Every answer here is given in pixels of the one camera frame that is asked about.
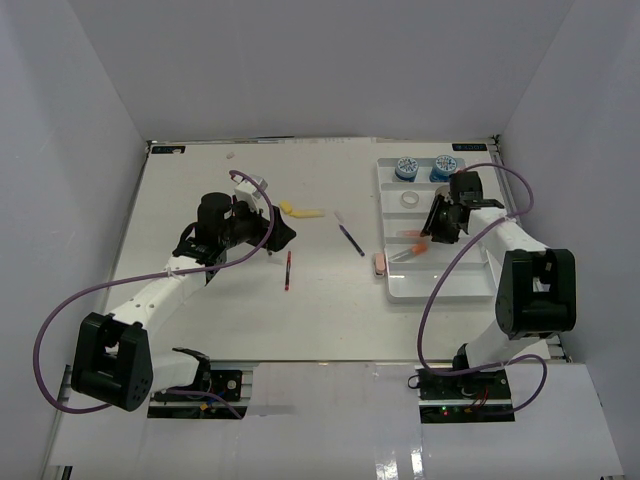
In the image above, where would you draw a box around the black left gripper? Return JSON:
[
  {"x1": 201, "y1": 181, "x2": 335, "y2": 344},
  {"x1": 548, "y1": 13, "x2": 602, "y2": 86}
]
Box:
[{"x1": 220, "y1": 196, "x2": 296, "y2": 253}]

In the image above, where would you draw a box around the yellow eraser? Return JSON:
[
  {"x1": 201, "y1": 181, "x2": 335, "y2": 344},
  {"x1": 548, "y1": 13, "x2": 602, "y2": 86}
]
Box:
[{"x1": 279, "y1": 201, "x2": 293, "y2": 215}]

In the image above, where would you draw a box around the yellow white highlighter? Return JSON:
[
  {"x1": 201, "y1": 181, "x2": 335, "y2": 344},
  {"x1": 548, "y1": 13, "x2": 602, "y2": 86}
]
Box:
[{"x1": 290, "y1": 209, "x2": 325, "y2": 219}]

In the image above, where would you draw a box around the orange eraser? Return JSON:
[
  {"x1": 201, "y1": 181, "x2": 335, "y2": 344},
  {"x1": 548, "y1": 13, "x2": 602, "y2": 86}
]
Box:
[{"x1": 411, "y1": 243, "x2": 428, "y2": 255}]

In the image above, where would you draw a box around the clear tape roll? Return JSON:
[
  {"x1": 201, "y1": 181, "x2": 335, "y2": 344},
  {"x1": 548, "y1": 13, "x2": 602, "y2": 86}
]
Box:
[{"x1": 400, "y1": 191, "x2": 420, "y2": 209}]

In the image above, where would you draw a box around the orange pink highlighter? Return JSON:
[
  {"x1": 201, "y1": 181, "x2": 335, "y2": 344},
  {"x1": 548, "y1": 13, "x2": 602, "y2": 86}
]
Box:
[{"x1": 396, "y1": 230, "x2": 421, "y2": 238}]

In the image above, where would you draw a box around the white compartment tray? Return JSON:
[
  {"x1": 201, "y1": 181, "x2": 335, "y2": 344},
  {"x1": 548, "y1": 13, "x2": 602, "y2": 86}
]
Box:
[{"x1": 376, "y1": 157, "x2": 496, "y2": 304}]

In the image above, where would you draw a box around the blue tape roll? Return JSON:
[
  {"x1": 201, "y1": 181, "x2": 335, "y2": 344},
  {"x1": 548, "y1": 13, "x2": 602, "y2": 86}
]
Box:
[
  {"x1": 429, "y1": 155, "x2": 459, "y2": 183},
  {"x1": 394, "y1": 156, "x2": 419, "y2": 183}
]

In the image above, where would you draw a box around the brown packing tape roll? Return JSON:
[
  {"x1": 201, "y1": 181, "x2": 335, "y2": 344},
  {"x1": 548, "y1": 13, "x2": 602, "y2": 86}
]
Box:
[{"x1": 435, "y1": 185, "x2": 450, "y2": 202}]

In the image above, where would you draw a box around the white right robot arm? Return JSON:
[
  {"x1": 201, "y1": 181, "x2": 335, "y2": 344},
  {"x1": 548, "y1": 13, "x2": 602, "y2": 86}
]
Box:
[{"x1": 421, "y1": 167, "x2": 577, "y2": 399}]

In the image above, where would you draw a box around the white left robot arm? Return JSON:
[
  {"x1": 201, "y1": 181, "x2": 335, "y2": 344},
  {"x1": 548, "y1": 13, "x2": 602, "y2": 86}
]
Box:
[{"x1": 71, "y1": 193, "x2": 296, "y2": 411}]

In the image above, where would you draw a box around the red pen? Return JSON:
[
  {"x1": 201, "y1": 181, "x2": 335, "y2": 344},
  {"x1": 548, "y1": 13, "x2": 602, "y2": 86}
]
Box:
[{"x1": 284, "y1": 250, "x2": 292, "y2": 291}]

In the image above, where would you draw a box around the purple pen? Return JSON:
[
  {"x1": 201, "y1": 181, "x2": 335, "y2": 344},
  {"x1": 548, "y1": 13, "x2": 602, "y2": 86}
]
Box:
[{"x1": 334, "y1": 210, "x2": 366, "y2": 257}]

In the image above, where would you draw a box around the pink white eraser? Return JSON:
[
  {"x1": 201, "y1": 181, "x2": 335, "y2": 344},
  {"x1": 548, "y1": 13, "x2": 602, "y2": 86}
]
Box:
[{"x1": 373, "y1": 252, "x2": 387, "y2": 278}]

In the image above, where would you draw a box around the right black table label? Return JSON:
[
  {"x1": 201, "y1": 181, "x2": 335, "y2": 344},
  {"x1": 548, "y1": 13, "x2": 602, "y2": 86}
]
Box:
[{"x1": 452, "y1": 143, "x2": 488, "y2": 152}]

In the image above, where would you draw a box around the black table label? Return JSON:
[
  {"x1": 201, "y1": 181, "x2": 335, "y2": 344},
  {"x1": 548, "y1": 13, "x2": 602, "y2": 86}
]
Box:
[
  {"x1": 150, "y1": 145, "x2": 186, "y2": 155},
  {"x1": 452, "y1": 143, "x2": 488, "y2": 152}
]

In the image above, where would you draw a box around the left black table label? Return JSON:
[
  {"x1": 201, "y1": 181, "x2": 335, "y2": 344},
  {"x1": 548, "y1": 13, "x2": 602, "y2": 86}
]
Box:
[{"x1": 150, "y1": 145, "x2": 186, "y2": 155}]

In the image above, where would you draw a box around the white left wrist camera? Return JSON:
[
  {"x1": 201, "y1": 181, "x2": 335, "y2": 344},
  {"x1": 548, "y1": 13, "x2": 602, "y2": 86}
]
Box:
[{"x1": 231, "y1": 175, "x2": 262, "y2": 212}]

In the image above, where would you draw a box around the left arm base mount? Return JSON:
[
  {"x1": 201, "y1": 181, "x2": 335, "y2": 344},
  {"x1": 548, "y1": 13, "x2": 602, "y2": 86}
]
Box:
[{"x1": 147, "y1": 362, "x2": 255, "y2": 420}]

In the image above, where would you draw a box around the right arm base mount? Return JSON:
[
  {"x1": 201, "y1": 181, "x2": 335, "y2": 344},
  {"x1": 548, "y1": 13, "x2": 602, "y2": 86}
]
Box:
[{"x1": 407, "y1": 369, "x2": 515, "y2": 424}]

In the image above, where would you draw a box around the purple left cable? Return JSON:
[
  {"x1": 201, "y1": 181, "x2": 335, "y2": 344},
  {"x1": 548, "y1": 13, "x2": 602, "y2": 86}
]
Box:
[{"x1": 32, "y1": 170, "x2": 276, "y2": 420}]

